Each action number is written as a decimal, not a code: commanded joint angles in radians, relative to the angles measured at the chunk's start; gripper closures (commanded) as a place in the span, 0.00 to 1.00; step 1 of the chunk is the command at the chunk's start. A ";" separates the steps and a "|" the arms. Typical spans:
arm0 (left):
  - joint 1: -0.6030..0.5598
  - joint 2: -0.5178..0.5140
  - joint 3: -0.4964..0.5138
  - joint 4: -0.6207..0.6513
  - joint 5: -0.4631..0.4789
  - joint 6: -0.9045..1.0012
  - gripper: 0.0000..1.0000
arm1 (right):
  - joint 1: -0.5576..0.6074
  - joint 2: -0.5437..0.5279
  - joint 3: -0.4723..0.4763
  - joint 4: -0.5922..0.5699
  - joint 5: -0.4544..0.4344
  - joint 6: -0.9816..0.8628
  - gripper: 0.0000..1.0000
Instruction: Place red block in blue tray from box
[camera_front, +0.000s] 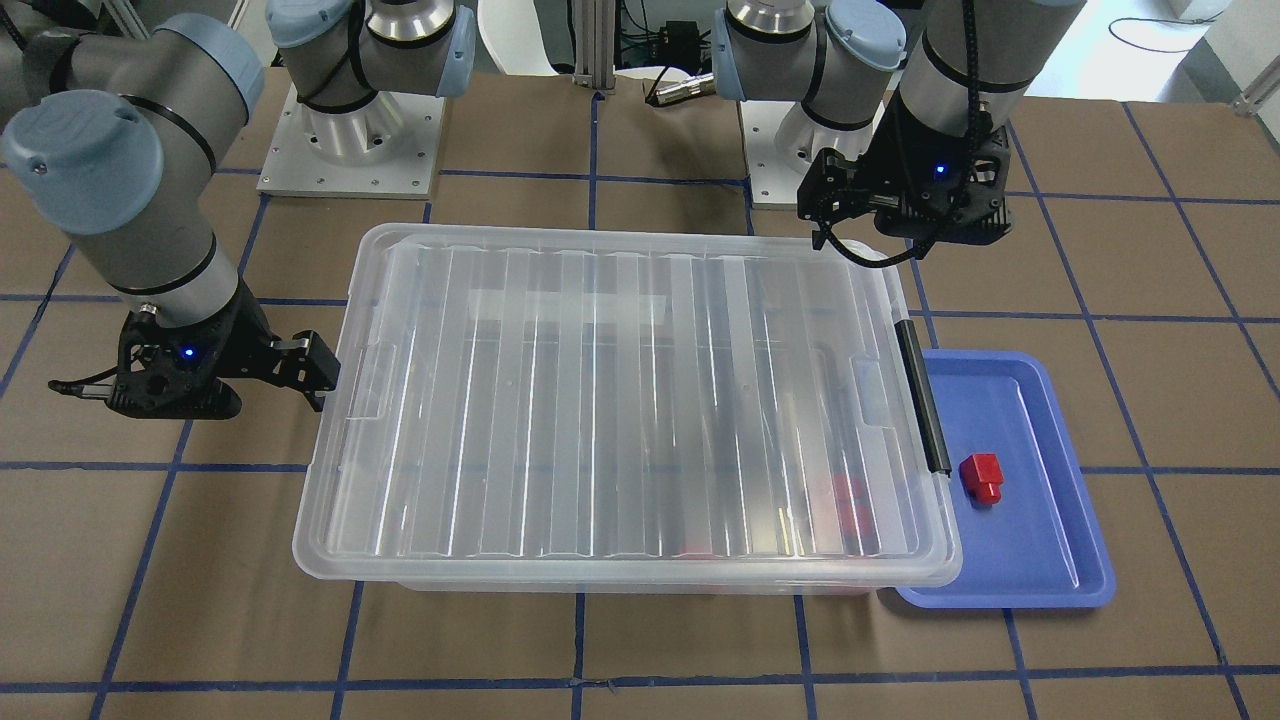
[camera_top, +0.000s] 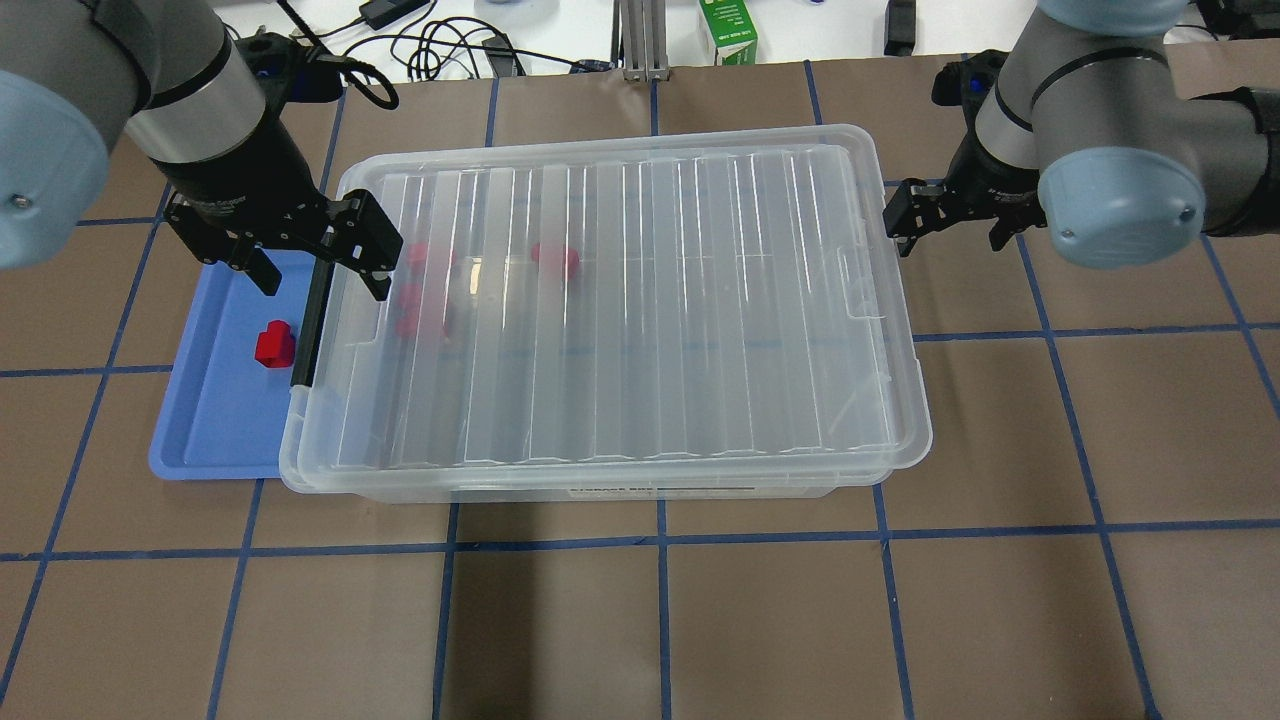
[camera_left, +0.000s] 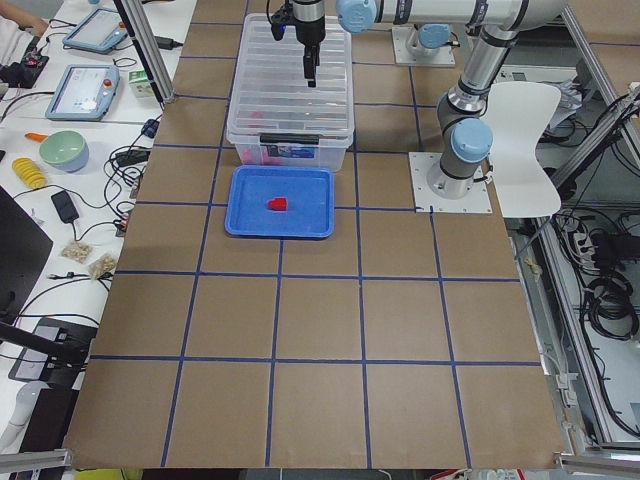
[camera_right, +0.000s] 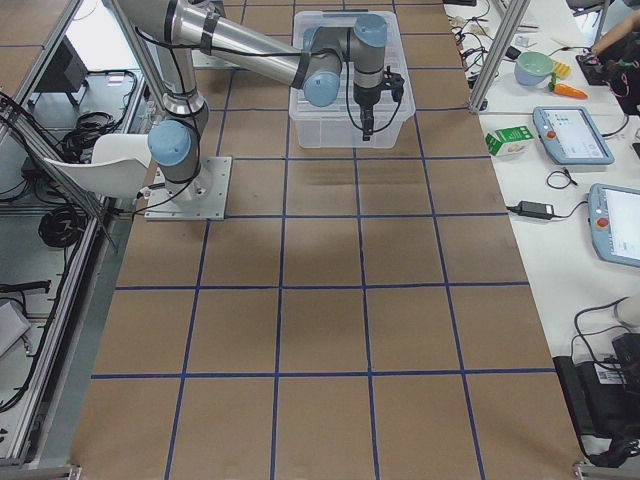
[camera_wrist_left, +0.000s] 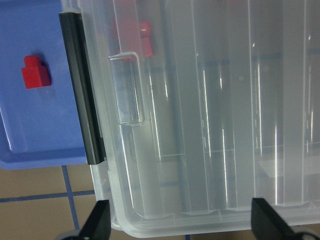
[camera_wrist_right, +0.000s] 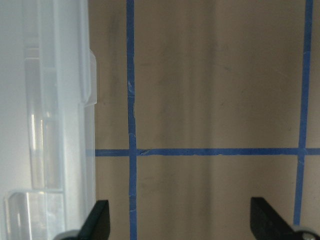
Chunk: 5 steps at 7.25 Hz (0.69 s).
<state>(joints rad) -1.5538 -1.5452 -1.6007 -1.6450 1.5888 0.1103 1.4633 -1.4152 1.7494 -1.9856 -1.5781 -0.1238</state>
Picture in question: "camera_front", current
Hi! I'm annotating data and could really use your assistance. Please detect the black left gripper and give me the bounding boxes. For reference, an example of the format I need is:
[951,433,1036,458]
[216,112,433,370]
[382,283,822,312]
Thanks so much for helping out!
[797,95,1012,251]

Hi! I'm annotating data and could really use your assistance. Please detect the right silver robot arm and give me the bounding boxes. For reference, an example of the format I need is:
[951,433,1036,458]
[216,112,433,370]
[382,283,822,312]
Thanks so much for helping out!
[3,1,479,420]

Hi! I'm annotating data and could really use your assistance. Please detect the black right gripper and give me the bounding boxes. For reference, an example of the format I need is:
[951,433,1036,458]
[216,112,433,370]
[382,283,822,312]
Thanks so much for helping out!
[105,281,340,418]

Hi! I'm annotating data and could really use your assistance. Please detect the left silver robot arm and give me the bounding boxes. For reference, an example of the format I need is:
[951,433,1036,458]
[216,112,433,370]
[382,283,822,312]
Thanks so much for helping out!
[710,1,1084,268]

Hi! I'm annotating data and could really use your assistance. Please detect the black box latch handle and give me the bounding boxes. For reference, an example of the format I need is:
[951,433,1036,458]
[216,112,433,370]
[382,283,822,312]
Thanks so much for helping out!
[893,318,954,477]

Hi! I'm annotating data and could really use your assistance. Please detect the clear plastic box lid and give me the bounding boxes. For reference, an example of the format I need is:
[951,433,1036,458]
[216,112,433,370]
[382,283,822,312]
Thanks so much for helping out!
[292,224,963,588]

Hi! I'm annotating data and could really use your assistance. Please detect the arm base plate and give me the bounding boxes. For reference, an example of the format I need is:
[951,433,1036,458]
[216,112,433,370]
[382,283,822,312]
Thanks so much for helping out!
[737,100,881,211]
[257,90,447,201]

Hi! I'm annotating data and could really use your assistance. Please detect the clear plastic storage box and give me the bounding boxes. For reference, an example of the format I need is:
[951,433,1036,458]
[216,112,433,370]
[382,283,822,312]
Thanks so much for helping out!
[392,580,883,597]

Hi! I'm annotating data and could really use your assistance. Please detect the blue plastic tray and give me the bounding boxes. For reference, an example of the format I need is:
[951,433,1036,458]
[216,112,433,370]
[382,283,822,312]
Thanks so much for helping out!
[899,348,1116,610]

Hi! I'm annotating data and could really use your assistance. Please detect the red block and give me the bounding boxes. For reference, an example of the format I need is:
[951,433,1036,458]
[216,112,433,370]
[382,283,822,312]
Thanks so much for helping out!
[831,473,876,543]
[960,452,1005,507]

